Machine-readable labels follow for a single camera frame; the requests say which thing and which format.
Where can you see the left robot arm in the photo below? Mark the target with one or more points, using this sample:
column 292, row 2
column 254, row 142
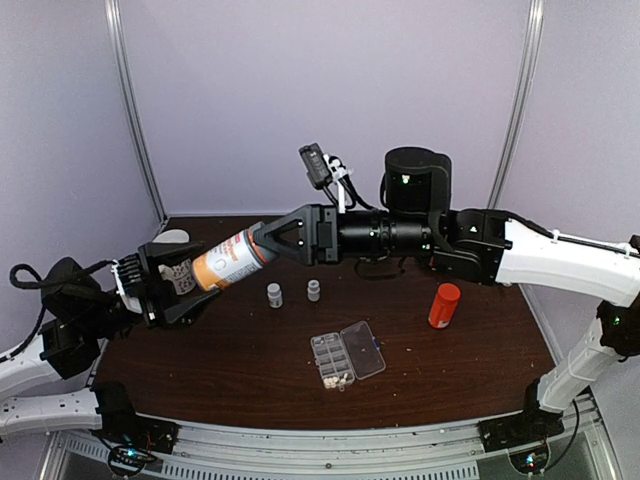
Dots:
column 88, row 305

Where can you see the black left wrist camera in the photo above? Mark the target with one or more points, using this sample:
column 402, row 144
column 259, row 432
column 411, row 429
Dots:
column 127, row 275

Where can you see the white pills in organizer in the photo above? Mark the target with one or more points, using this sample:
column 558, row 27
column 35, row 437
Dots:
column 339, row 381

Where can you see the floral mug yellow inside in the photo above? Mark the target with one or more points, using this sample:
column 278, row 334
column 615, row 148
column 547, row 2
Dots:
column 179, row 275

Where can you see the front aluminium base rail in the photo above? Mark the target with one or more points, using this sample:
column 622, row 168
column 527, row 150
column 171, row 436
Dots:
column 452, row 450

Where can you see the small white pill bottle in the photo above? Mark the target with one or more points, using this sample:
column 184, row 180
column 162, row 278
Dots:
column 313, row 290

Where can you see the aluminium frame post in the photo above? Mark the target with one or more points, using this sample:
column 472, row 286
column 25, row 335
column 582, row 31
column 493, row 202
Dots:
column 528, row 64
column 116, row 32

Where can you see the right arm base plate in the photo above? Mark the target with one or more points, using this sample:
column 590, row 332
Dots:
column 518, row 429

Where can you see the aluminium frame post left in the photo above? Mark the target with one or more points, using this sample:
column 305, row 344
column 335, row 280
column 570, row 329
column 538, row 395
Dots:
column 116, row 32

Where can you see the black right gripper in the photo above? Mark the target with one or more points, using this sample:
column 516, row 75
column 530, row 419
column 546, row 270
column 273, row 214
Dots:
column 301, row 254

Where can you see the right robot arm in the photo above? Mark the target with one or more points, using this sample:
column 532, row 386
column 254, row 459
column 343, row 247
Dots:
column 482, row 246

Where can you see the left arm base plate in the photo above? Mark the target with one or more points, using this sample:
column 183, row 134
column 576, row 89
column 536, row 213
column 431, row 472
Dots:
column 144, row 433

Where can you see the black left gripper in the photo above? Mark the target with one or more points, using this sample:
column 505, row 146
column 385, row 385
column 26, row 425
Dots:
column 156, row 297

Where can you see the grey capped vitamin bottle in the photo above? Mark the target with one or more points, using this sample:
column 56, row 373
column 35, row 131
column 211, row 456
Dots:
column 231, row 261

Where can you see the orange pill bottle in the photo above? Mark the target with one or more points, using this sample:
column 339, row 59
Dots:
column 444, row 305

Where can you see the clear plastic pill organizer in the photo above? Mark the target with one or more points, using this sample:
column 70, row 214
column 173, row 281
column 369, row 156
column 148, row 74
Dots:
column 354, row 349

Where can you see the aluminium frame post right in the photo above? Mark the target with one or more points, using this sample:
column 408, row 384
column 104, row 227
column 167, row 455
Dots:
column 528, row 64

